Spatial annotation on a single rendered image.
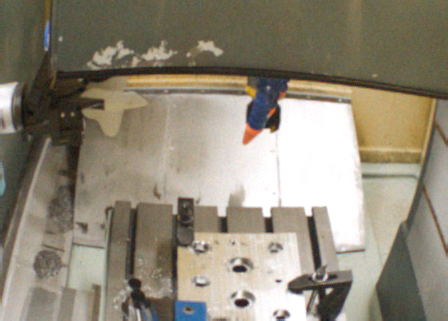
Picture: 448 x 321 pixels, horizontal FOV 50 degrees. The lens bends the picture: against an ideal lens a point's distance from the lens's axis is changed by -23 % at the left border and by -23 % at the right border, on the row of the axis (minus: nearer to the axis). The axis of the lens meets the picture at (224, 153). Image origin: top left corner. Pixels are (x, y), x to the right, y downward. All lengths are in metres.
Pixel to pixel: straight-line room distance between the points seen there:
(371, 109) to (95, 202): 0.99
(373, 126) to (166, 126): 0.73
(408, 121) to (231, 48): 1.74
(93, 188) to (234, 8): 1.40
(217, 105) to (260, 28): 1.50
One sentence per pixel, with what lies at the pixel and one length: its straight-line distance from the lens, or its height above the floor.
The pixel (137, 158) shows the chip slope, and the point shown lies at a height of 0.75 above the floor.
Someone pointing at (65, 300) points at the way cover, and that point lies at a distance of 1.37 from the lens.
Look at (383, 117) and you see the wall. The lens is 2.05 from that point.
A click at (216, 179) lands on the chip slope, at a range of 1.73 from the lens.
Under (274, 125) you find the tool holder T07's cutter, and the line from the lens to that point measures 0.77.
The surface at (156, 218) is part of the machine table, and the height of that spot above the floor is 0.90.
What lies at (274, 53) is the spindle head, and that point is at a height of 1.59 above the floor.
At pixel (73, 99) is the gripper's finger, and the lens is 0.71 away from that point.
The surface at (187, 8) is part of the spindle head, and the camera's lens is 0.37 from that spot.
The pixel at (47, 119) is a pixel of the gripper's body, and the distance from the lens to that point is 0.77.
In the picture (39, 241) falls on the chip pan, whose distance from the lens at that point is 1.64.
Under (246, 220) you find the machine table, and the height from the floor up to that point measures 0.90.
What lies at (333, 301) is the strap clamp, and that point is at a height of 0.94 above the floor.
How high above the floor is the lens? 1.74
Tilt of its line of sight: 33 degrees down
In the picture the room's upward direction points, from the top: 4 degrees clockwise
